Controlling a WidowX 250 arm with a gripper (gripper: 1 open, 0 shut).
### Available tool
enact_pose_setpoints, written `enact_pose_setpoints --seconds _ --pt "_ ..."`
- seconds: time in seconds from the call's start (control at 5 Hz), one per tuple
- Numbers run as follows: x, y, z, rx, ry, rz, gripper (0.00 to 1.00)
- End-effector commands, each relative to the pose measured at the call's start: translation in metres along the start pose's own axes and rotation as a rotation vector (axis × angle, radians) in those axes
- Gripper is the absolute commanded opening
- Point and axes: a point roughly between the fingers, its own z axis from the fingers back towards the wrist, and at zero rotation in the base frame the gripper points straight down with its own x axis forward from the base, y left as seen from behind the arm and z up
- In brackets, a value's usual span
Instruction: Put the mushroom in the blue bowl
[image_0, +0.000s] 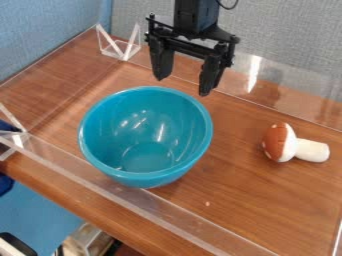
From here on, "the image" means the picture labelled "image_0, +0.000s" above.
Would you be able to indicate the clear acrylic front barrier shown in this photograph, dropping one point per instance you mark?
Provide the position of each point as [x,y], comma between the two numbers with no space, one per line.
[67,174]

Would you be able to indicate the clutter under table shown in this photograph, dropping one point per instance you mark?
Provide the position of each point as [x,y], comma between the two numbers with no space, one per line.
[87,241]

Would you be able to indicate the clear acrylic corner bracket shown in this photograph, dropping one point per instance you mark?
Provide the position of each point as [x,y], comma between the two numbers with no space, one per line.
[115,47]

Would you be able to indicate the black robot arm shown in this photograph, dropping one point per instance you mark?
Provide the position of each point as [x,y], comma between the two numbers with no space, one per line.
[197,13]

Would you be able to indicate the clear acrylic left bracket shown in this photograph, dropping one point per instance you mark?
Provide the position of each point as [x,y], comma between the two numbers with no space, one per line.
[12,139]

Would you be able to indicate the brown and white plush mushroom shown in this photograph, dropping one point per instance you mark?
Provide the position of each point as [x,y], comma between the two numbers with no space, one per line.
[282,145]

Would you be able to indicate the clear acrylic barrier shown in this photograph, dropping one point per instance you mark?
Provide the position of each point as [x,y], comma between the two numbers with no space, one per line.
[67,174]
[287,89]

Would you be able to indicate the blue plastic bowl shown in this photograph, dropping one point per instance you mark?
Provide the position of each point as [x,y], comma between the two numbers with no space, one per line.
[144,135]

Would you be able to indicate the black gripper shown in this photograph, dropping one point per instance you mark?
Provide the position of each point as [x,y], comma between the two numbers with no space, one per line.
[211,44]

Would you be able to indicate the clear acrylic back barrier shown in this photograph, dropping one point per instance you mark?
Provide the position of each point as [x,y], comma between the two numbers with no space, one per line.
[287,89]

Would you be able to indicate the blue cloth at left edge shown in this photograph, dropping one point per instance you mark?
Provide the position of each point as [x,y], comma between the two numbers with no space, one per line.
[6,180]

